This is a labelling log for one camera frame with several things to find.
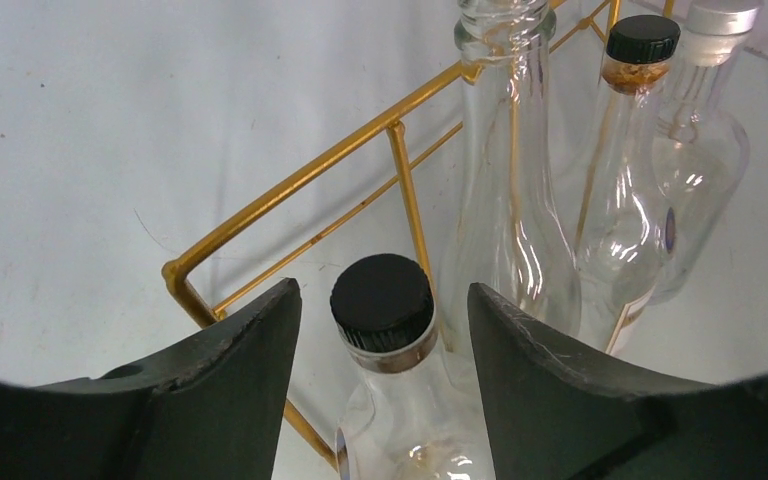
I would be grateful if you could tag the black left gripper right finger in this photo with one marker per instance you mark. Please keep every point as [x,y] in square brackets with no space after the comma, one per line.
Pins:
[555,408]

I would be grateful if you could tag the gold wire wine rack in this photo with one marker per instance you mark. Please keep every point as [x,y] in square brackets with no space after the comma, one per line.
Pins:
[175,272]

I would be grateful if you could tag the clear bottle black cap front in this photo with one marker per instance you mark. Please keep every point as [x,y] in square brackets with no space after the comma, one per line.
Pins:
[406,419]

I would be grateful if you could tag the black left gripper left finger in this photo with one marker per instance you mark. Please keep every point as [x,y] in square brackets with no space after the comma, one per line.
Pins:
[207,407]

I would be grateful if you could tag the clear bottle black cap white label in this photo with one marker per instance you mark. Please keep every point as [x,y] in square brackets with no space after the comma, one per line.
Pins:
[626,230]

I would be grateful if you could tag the clear bottle black gold label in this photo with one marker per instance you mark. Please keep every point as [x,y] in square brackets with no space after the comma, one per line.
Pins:
[508,235]

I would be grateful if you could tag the clear bottle silver cap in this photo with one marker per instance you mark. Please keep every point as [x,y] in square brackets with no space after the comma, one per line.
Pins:
[700,151]

